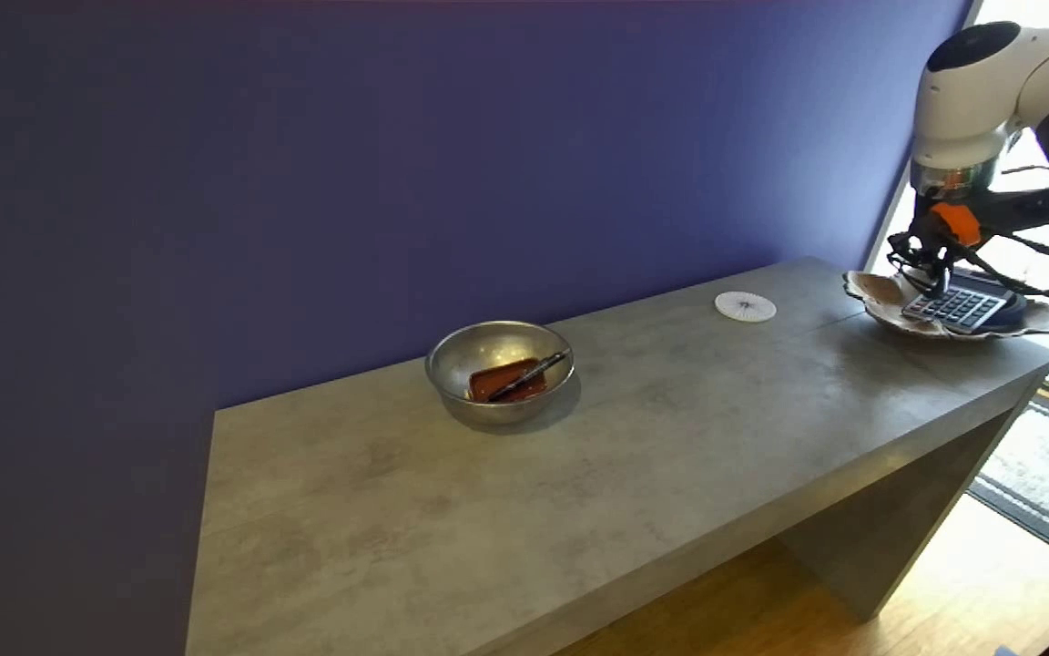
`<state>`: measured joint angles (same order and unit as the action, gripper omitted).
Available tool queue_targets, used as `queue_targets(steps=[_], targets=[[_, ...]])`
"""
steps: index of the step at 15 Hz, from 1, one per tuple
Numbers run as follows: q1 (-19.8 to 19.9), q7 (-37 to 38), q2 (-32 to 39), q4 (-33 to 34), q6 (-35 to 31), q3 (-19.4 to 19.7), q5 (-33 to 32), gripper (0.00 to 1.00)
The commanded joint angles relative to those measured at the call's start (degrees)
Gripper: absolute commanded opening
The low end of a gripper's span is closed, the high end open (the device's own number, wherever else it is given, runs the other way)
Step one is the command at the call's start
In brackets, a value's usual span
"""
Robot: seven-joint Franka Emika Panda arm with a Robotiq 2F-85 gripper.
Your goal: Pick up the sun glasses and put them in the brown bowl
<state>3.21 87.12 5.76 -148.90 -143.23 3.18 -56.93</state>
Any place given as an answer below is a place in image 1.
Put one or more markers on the grey Casio calculator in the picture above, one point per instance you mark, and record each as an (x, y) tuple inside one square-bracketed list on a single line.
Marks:
[(965, 306)]

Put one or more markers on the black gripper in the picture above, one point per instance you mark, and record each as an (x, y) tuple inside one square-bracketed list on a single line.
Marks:
[(954, 220)]

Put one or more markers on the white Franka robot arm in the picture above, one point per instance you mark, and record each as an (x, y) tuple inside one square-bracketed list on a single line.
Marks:
[(974, 95)]

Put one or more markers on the silver metal bowl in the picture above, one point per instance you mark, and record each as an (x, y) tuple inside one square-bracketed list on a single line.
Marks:
[(465, 375)]

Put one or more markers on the orange flat item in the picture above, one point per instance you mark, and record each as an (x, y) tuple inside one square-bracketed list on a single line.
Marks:
[(496, 379)]

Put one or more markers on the white round disc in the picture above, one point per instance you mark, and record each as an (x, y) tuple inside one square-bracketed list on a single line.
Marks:
[(744, 304)]

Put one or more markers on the grey concrete-look sideboard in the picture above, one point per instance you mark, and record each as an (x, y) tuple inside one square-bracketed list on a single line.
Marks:
[(670, 460)]

